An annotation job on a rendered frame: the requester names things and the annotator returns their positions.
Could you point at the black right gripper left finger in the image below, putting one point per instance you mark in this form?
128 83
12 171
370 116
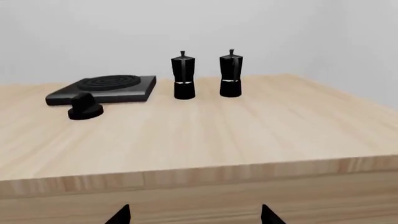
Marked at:
122 217

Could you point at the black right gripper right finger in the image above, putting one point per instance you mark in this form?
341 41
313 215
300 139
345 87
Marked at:
270 217

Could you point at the black stove knob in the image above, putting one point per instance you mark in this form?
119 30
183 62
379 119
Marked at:
83 107

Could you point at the black stove burner plate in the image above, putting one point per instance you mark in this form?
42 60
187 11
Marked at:
105 88

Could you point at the black moka pot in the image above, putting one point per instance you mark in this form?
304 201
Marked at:
183 77
230 74

